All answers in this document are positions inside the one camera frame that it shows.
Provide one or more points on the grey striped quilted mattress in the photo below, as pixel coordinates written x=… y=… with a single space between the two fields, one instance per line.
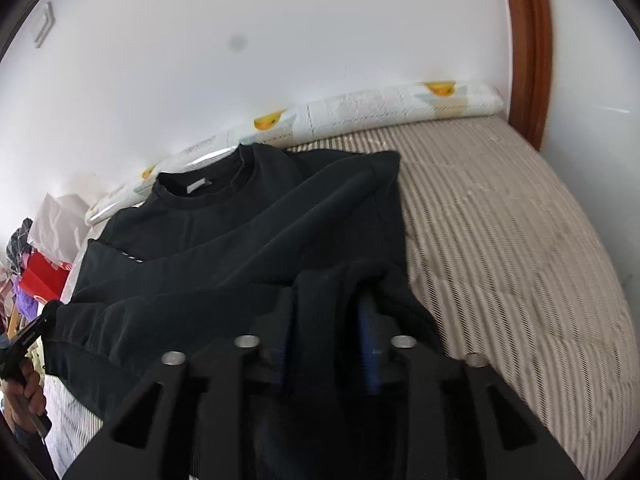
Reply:
x=509 y=267

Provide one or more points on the grey plaid cloth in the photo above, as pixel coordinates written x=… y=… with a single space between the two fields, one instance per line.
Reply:
x=18 y=245

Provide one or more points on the black long-sleeve sweatshirt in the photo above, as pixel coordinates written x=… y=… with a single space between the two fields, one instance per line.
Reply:
x=324 y=224

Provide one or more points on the white wall light switch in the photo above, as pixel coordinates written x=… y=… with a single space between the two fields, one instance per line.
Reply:
x=44 y=25

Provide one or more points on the white patterned rolled mat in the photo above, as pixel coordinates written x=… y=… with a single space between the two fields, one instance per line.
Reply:
x=314 y=121

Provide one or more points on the person's left hand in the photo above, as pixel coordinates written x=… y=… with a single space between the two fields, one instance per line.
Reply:
x=27 y=401

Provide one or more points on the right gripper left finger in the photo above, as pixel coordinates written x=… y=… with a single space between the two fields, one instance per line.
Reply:
x=215 y=415

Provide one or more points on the white Miniso plastic bag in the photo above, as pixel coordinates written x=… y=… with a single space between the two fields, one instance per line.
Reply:
x=59 y=228

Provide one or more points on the brown wooden door frame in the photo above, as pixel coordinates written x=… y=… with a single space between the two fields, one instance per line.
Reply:
x=532 y=53

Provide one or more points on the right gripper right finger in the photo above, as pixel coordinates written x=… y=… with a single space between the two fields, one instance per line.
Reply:
x=442 y=418

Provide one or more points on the red paper shopping bag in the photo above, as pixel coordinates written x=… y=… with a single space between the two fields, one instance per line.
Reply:
x=42 y=279

